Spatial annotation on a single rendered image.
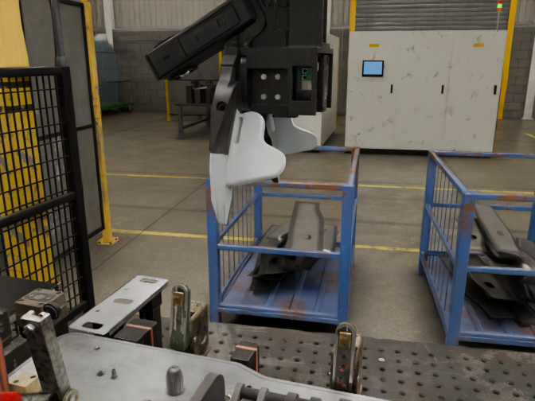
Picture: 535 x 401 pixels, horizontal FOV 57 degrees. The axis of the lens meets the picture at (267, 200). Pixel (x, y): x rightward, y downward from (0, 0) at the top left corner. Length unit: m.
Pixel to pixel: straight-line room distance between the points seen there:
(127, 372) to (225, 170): 0.69
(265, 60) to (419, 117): 8.23
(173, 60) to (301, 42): 0.11
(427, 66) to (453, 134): 1.18
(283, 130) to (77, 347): 0.76
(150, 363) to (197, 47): 0.72
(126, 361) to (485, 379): 1.00
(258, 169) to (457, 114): 8.35
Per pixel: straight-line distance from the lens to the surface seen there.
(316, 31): 0.41
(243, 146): 0.39
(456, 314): 2.79
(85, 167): 4.23
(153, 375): 1.00
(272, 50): 0.40
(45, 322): 0.79
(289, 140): 0.50
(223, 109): 0.40
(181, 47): 0.45
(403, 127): 8.61
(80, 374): 1.04
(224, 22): 0.43
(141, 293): 1.30
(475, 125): 8.78
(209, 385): 0.64
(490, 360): 1.69
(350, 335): 0.94
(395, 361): 1.59
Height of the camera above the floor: 1.57
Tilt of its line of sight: 16 degrees down
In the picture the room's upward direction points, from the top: straight up
